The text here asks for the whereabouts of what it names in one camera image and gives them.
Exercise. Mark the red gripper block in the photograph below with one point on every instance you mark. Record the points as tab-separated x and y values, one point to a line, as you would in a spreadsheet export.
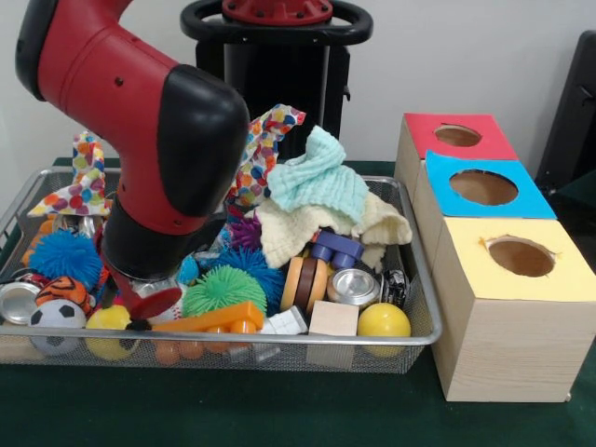
155	303

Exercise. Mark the colourful polka-dot cloth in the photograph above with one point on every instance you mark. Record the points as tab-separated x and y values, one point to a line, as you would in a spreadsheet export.
84	182
265	149

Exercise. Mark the mint green muslin cloth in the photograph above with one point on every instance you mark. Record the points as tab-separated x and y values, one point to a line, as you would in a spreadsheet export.
317	182

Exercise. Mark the pale yellow muslin cloth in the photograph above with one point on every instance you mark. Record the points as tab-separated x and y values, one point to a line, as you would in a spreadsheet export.
372	223

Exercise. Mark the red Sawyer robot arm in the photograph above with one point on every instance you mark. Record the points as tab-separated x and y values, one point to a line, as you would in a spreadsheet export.
140	121

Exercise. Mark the clear mesh bin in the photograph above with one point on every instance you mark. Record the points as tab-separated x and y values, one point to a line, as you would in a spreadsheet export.
421	279

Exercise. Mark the wooden box with three holes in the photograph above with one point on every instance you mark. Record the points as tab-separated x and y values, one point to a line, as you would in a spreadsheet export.
507	326

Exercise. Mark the plain yellow ball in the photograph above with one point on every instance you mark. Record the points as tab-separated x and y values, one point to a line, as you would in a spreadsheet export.
104	321

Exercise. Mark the black and white soccer ball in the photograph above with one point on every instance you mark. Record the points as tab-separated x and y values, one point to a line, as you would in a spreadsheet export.
58	318

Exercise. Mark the green spiky rubber ball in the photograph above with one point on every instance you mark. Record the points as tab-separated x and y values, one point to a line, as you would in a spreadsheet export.
223	289

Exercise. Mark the blue spiky rubber ball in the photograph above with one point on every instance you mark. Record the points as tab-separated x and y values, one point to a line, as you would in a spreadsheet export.
65	256

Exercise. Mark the yellow smiley ball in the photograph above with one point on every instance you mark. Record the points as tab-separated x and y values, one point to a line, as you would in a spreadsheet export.
383	318

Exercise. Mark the black chair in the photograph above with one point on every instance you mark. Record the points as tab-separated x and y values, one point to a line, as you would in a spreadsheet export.
573	112

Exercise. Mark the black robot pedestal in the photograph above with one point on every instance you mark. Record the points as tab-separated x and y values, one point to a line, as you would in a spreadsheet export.
279	56

